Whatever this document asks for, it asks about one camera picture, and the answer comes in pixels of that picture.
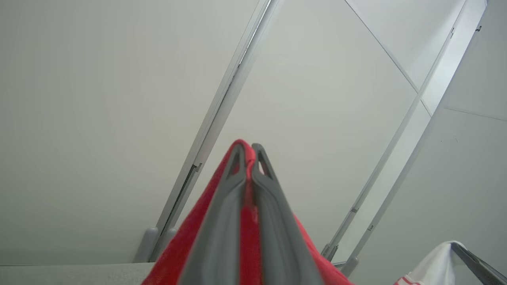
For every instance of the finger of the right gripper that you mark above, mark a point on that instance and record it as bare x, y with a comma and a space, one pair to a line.
487, 271

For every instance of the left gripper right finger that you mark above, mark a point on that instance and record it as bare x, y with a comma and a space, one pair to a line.
281, 245

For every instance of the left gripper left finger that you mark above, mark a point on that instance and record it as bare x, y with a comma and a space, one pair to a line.
218, 237

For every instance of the red Bulls basketball jersey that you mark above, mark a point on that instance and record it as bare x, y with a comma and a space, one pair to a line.
186, 245

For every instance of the grey metal partition post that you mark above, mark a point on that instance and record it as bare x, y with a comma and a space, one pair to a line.
349, 266
219, 114

